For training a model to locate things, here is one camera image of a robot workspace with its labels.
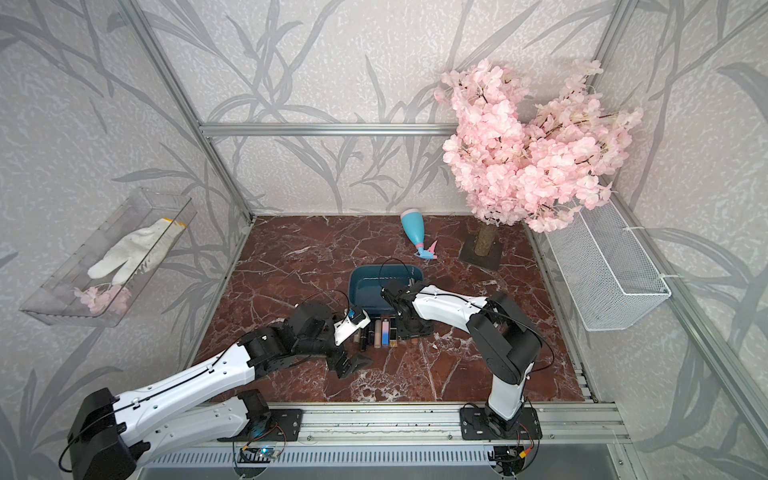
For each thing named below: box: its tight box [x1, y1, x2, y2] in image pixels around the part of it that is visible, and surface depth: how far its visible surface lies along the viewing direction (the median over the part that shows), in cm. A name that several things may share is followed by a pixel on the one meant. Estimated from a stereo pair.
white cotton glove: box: [87, 218, 187, 285], surface depth 68 cm
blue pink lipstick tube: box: [382, 318, 389, 347], surface depth 90 cm
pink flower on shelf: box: [74, 283, 132, 314], surface depth 60 cm
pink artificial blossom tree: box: [434, 59, 644, 271], surface depth 66 cm
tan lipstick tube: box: [374, 319, 381, 349], surface depth 89 cm
